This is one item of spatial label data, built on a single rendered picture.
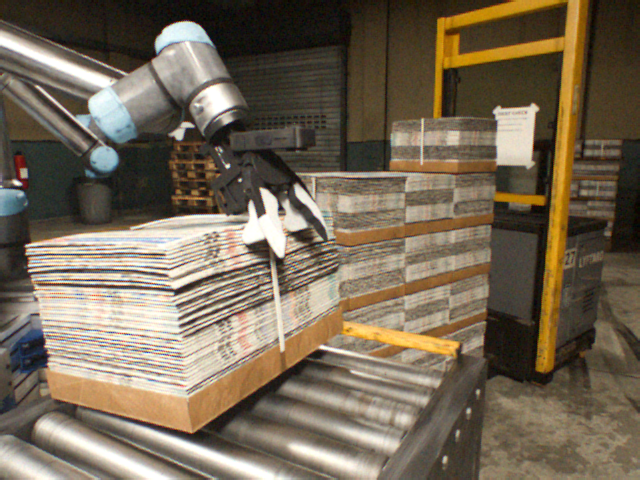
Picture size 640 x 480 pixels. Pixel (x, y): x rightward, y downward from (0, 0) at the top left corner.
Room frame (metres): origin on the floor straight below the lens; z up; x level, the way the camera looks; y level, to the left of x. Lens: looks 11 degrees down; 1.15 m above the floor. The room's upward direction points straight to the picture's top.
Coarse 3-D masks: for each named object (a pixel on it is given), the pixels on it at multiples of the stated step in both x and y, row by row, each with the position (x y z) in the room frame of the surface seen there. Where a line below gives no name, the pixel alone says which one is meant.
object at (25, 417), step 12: (48, 396) 0.65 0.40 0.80; (24, 408) 0.61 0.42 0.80; (36, 408) 0.61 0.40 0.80; (48, 408) 0.61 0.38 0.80; (60, 408) 0.62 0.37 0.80; (72, 408) 0.64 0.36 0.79; (0, 420) 0.58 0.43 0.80; (12, 420) 0.58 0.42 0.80; (24, 420) 0.58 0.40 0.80; (36, 420) 0.59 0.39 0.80; (0, 432) 0.56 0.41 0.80; (12, 432) 0.56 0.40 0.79; (24, 432) 0.58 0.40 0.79
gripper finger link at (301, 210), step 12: (288, 192) 0.68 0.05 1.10; (300, 192) 0.68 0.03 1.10; (288, 204) 0.69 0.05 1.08; (300, 204) 0.67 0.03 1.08; (312, 204) 0.68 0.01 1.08; (288, 216) 0.70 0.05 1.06; (300, 216) 0.69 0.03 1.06; (312, 216) 0.67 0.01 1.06; (288, 228) 0.70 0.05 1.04; (300, 228) 0.70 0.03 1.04; (324, 228) 0.67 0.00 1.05; (324, 240) 0.68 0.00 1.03
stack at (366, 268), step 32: (352, 256) 1.63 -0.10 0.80; (384, 256) 1.73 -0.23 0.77; (416, 256) 1.84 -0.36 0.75; (448, 256) 1.97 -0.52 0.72; (352, 288) 1.62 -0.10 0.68; (384, 288) 1.73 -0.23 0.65; (448, 288) 1.96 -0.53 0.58; (352, 320) 1.62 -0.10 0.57; (384, 320) 1.72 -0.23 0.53; (416, 320) 1.84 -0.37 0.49; (448, 320) 1.97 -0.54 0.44; (416, 352) 1.85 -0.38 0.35
